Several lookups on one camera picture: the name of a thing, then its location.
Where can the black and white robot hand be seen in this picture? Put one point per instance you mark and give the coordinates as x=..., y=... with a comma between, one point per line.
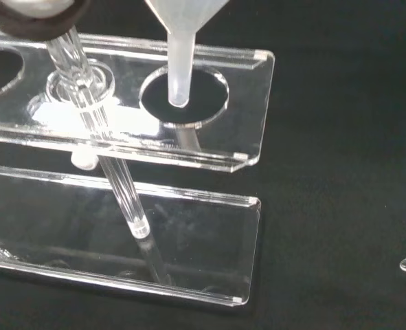
x=34, y=20

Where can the clear acrylic funnel stand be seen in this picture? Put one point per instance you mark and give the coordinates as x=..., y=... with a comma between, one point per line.
x=137, y=144

